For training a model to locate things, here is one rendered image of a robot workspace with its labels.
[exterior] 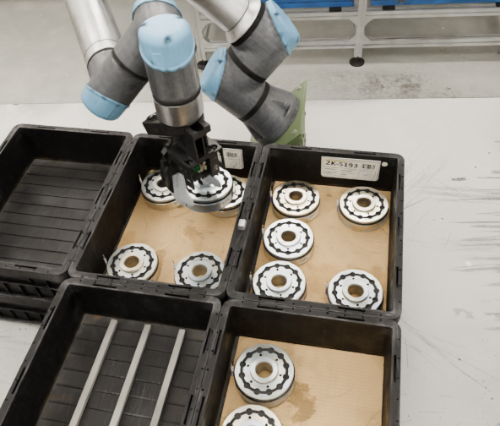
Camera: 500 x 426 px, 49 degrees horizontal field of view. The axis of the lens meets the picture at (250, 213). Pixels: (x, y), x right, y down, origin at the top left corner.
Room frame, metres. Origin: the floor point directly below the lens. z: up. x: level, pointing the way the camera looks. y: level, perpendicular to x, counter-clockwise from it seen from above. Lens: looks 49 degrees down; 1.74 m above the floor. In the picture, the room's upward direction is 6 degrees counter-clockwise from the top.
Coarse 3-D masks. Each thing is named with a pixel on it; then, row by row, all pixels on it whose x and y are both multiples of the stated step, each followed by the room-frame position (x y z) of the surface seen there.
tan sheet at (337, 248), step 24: (336, 192) 0.83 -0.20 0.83; (384, 192) 0.82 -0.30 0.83; (336, 216) 0.76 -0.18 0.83; (336, 240) 0.70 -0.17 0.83; (360, 240) 0.69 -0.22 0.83; (384, 240) 0.68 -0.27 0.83; (264, 264) 0.65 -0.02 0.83; (312, 264) 0.64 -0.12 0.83; (336, 264) 0.64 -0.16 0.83; (360, 264) 0.63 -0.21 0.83; (384, 264) 0.62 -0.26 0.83; (312, 288) 0.58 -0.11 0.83; (384, 288) 0.57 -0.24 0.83
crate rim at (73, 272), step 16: (224, 144) 0.92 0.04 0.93; (240, 144) 0.91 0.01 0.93; (256, 144) 0.90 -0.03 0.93; (128, 160) 0.90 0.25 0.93; (256, 160) 0.85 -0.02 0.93; (112, 192) 0.80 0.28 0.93; (240, 208) 0.72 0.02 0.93; (96, 224) 0.72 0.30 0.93; (80, 256) 0.64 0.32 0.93; (80, 272) 0.61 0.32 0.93; (224, 272) 0.57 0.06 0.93; (160, 288) 0.55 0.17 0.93; (176, 288) 0.55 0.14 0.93; (192, 288) 0.55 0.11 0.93; (208, 288) 0.54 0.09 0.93; (224, 288) 0.54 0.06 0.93
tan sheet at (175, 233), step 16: (144, 208) 0.84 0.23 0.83; (176, 208) 0.83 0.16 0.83; (128, 224) 0.80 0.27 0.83; (144, 224) 0.79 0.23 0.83; (160, 224) 0.79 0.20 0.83; (176, 224) 0.78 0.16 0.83; (192, 224) 0.78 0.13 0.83; (208, 224) 0.77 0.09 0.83; (224, 224) 0.77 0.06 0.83; (128, 240) 0.75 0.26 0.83; (144, 240) 0.75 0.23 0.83; (160, 240) 0.74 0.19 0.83; (176, 240) 0.74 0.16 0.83; (192, 240) 0.73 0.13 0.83; (208, 240) 0.73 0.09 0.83; (224, 240) 0.73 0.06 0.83; (160, 256) 0.70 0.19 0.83; (176, 256) 0.70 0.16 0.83; (224, 256) 0.68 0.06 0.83; (160, 272) 0.66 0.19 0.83
